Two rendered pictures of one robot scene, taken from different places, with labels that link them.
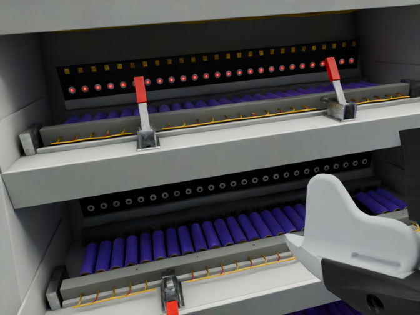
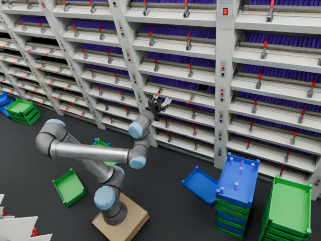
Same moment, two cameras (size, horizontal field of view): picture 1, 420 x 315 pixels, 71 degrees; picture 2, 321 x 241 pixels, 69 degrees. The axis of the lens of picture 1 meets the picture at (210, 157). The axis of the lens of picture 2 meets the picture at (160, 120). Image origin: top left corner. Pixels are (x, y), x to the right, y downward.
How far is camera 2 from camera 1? 1.50 m
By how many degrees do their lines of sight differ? 58
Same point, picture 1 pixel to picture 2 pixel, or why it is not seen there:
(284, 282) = (176, 96)
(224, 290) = (167, 93)
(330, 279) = not seen: hidden behind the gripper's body
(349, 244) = not seen: hidden behind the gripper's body
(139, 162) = (154, 73)
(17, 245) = (140, 77)
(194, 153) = (162, 74)
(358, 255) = not seen: hidden behind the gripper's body
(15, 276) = (140, 82)
